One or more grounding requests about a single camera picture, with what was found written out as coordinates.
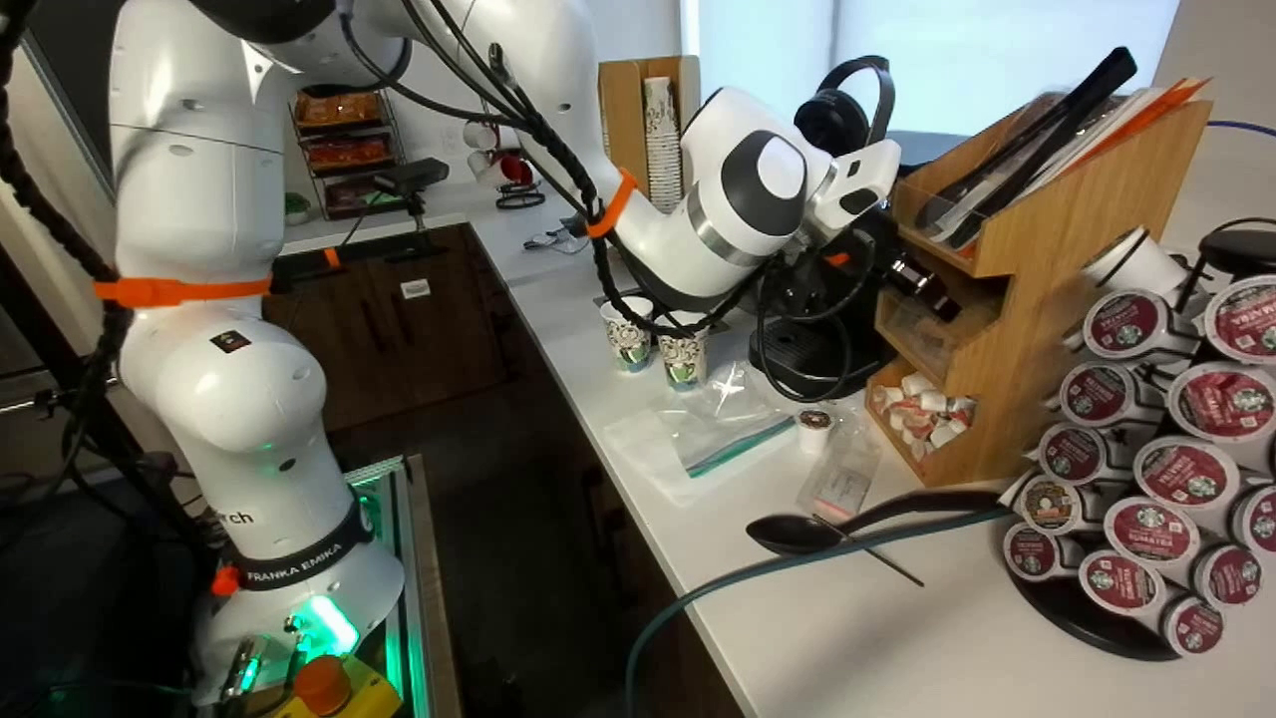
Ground paper cup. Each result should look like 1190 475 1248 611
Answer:
599 297 653 373
656 324 707 393

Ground left paper cup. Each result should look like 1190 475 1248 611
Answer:
599 297 653 373

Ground black coffee machine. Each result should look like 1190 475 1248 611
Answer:
749 58 897 403

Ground black tongs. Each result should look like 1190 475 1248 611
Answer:
921 47 1136 247

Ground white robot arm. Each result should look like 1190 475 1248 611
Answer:
98 0 901 707

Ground dark wooden cabinet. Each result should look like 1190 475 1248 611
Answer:
265 223 510 433

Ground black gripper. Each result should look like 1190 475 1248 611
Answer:
820 213 955 324

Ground clear plastic packet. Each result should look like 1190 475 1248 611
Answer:
796 422 879 523

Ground background snack shelf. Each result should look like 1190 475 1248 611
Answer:
289 87 404 220

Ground wooden cupboard organizer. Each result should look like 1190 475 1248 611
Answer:
870 79 1212 487

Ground black spoon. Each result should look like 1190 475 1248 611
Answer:
745 491 1002 555

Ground right paper cup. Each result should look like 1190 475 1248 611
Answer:
656 324 707 393

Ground wooden cup dispenser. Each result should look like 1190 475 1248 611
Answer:
599 58 700 213

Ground coffee pod carousel rack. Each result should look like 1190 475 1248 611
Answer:
1002 217 1276 661

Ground clear zip bag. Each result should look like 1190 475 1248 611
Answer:
660 383 794 478

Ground single coffee pod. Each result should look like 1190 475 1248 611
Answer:
796 413 832 457

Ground teal cable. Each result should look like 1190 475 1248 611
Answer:
622 510 1012 718

